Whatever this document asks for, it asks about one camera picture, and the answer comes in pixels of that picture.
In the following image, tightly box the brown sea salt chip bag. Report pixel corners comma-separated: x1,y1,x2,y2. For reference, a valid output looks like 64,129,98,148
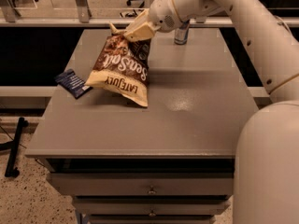
85,23,151,107

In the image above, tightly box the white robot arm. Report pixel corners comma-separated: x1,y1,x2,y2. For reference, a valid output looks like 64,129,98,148
124,0,299,224

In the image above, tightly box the blue rxbar blueberry bar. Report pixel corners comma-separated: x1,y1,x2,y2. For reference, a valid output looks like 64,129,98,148
54,69,92,99

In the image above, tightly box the blue silver energy drink can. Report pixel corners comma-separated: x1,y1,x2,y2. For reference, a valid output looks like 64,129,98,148
174,21,190,45

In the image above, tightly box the black office chair centre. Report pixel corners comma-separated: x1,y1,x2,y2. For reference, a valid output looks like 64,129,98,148
120,0,153,19

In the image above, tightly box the grey drawer cabinet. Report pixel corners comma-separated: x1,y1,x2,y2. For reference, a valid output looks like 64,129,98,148
25,27,260,224

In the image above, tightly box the middle grey drawer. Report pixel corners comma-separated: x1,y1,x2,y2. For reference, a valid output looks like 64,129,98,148
73,197,230,216

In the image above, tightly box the black stand leg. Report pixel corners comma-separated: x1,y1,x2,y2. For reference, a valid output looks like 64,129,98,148
4,118,28,177

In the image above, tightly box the bottom grey drawer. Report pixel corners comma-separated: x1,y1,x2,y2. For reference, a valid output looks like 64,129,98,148
89,216,215,224

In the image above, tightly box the grey railing frame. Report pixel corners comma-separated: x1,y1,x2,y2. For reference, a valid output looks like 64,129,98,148
0,0,299,28

